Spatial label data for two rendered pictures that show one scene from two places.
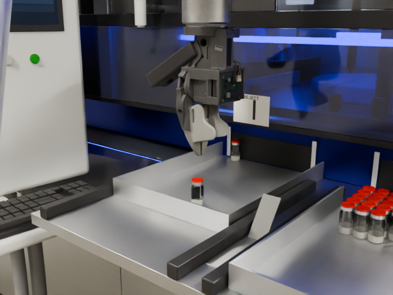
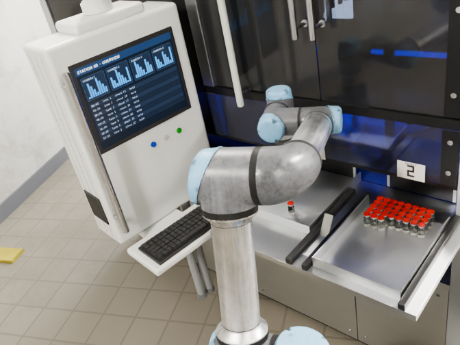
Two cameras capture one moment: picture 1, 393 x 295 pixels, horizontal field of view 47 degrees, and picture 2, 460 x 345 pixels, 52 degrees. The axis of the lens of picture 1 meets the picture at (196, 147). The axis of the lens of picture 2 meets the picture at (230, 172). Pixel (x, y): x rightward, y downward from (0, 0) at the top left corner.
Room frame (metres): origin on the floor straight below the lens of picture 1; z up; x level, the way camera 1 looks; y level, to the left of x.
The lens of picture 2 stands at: (-0.54, 0.00, 1.84)
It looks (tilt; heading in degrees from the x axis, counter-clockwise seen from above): 31 degrees down; 8
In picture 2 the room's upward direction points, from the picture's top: 12 degrees counter-clockwise
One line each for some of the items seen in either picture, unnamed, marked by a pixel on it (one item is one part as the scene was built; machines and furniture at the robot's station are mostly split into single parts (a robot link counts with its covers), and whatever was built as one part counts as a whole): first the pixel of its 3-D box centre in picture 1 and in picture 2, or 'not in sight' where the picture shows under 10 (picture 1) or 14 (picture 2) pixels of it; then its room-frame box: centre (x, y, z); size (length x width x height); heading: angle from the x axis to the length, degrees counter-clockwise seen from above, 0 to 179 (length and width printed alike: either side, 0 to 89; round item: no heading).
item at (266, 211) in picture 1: (245, 229); (317, 234); (0.58, -0.07, 0.91); 0.14 x 0.03 x 0.06; 140
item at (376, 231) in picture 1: (376, 226); (380, 223); (0.60, -0.26, 0.90); 0.02 x 0.02 x 0.05
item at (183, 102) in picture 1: (189, 103); not in sight; (0.72, 0.01, 1.06); 0.05 x 0.02 x 0.09; 141
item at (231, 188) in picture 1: (224, 178); (304, 192); (0.83, -0.05, 0.90); 0.34 x 0.26 x 0.04; 141
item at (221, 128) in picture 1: (213, 129); not in sight; (0.74, -0.03, 1.02); 0.06 x 0.03 x 0.09; 51
